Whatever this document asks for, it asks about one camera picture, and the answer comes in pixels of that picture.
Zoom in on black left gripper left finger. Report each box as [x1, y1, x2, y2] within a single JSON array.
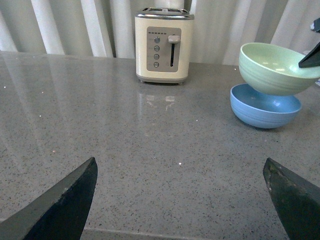
[[0, 157, 98, 240]]

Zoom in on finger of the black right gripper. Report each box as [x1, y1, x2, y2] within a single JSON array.
[[298, 43, 320, 68]]

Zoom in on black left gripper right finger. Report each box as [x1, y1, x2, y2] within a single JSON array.
[[263, 157, 320, 240]]

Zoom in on green bowl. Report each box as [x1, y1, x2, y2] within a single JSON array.
[[238, 42, 320, 96]]

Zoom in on blue bowl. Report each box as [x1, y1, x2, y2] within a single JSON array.
[[230, 83, 302, 129]]

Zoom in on cream toaster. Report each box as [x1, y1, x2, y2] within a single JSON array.
[[134, 7, 195, 84]]

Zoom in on white curtain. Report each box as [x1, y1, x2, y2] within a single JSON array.
[[0, 0, 320, 65]]

